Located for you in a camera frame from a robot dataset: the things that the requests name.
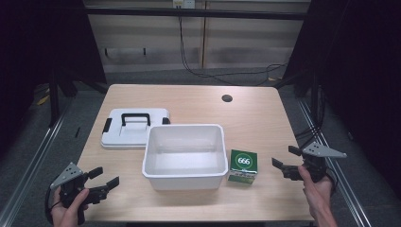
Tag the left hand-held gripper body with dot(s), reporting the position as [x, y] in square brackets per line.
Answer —
[67, 176]

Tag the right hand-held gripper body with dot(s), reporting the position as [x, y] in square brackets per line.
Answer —
[318, 151]

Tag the green carton box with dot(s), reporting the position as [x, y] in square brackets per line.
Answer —
[243, 167]

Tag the white plastic storage box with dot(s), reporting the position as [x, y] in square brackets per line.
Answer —
[185, 157]

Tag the person's left hand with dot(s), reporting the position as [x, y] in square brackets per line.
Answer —
[64, 216]

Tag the person's right hand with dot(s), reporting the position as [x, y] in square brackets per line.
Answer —
[317, 194]

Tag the small black floor object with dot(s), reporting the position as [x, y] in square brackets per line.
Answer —
[77, 131]

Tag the yellow tape strip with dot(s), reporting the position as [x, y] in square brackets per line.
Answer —
[43, 100]

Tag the black curtain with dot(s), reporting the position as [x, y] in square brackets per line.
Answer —
[362, 78]
[38, 47]

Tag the aluminium floor rail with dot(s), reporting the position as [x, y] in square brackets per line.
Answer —
[342, 183]
[34, 157]

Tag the black metal stand post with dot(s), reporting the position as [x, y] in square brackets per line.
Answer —
[54, 97]

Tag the black horizontal frame bar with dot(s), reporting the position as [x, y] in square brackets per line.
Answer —
[195, 13]

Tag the white wall outlet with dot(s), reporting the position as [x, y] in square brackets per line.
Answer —
[184, 3]

